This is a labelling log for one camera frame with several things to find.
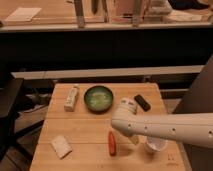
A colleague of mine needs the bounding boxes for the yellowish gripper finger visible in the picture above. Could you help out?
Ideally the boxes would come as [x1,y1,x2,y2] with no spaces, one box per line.
[129,135,139,145]

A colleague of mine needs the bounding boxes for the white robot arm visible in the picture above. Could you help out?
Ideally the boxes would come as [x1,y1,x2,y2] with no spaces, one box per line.
[111,98,213,148]

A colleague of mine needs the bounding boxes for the right metal post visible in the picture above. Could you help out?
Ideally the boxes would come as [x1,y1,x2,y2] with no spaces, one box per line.
[132,0,142,27]

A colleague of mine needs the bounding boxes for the metal post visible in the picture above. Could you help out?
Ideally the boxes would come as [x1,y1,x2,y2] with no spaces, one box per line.
[132,0,142,27]
[74,0,85,28]

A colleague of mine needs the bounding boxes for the white paper sheet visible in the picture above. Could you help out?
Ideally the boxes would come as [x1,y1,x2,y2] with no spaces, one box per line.
[5,7,41,22]

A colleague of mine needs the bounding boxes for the red pepper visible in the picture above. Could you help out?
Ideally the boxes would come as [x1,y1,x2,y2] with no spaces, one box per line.
[108,131,116,156]

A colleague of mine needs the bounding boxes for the left metal post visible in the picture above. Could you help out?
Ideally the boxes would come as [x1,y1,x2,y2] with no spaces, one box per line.
[74,0,85,28]

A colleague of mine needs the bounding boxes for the green ceramic bowl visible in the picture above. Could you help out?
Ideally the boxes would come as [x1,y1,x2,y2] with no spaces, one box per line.
[84,85,114,112]

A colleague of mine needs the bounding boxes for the black rectangular block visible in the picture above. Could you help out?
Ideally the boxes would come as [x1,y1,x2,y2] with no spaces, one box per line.
[134,95,151,111]

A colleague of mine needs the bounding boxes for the white sponge piece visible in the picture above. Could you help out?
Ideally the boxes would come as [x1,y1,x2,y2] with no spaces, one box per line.
[51,135,72,159]

